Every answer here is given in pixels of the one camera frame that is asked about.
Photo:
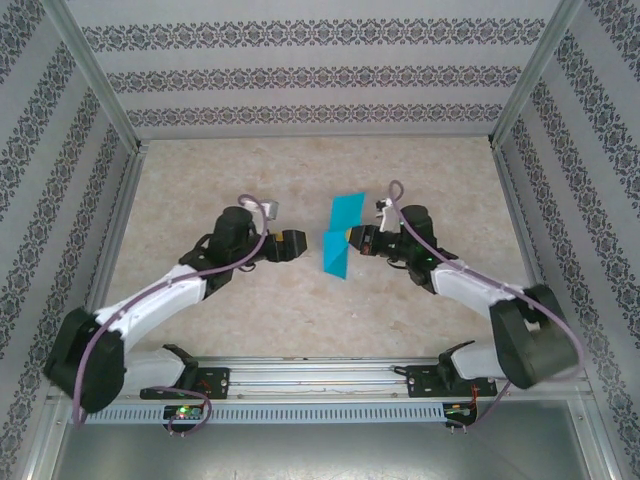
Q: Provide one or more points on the aluminium frame post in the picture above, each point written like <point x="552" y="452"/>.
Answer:
<point x="96" y="75"/>
<point x="530" y="75"/>

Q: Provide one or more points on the turquoise cloth sheet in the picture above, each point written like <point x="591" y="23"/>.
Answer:
<point x="334" y="257"/>

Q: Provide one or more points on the aluminium lower frame strut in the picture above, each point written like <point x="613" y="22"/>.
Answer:
<point x="47" y="440"/>
<point x="592" y="440"/>

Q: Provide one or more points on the aluminium table side rail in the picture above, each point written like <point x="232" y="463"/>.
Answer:
<point x="516" y="210"/>
<point x="123" y="210"/>

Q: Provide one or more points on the wide aluminium mounting rail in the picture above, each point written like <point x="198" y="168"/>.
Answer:
<point x="320" y="372"/>

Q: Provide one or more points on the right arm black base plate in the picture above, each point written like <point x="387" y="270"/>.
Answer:
<point x="422" y="382"/>

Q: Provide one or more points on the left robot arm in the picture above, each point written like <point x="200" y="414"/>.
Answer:
<point x="150" y="300"/>

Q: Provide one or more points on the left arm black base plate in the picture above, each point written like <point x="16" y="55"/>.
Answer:
<point x="220" y="382"/>

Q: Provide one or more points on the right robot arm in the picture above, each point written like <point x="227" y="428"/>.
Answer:
<point x="470" y="287"/>

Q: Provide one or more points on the steel sheet panel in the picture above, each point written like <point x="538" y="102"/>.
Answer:
<point x="320" y="455"/>

